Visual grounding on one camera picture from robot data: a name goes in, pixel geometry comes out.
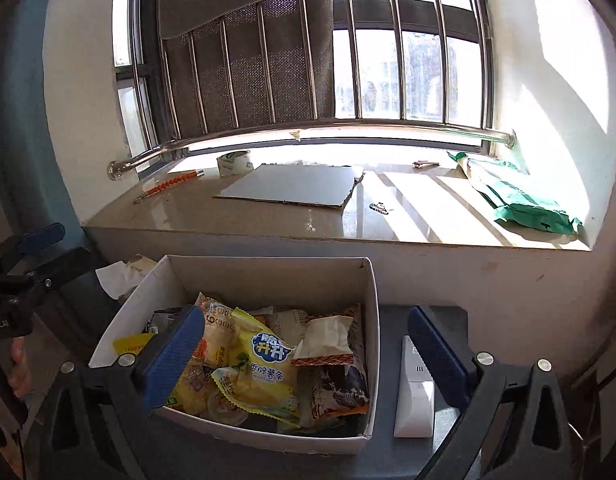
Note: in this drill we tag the yellow potato chip bag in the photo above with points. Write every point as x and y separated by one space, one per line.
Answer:
260 377

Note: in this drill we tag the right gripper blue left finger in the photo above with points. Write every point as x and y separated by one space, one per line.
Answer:
163 360

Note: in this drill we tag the left hand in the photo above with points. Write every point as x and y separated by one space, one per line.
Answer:
20 376

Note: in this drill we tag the olive yellow snack packet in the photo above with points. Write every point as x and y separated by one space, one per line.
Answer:
190 394

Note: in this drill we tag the grey flat board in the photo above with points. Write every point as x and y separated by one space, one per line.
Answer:
306 185

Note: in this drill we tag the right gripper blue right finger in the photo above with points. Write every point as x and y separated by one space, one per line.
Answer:
446 355

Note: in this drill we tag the steel window guard rail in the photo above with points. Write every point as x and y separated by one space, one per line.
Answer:
118 168

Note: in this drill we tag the teal curtain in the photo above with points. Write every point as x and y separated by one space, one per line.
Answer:
32 191

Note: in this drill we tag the waffle pattern cream packet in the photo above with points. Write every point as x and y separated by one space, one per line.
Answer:
325 342

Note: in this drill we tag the bread bun packet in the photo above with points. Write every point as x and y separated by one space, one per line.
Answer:
213 348

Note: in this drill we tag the white long snack packet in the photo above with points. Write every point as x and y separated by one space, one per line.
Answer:
288 324

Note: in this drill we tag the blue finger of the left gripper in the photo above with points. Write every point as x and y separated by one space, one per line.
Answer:
37 241

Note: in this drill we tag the tape roll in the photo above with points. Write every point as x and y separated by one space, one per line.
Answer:
236 163

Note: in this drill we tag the green plastic bag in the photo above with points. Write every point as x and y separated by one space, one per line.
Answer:
514 195

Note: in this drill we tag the small metal clip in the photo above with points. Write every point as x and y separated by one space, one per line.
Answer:
380 208

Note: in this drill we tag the dark seaweed packet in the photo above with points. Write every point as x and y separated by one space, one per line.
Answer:
160 320

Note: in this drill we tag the coconut picture snack packet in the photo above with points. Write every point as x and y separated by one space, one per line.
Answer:
338 390

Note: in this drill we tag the tissue pack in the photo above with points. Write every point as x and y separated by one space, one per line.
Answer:
121 277

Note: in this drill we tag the white cardboard box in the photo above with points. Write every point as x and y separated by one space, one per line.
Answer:
319 286

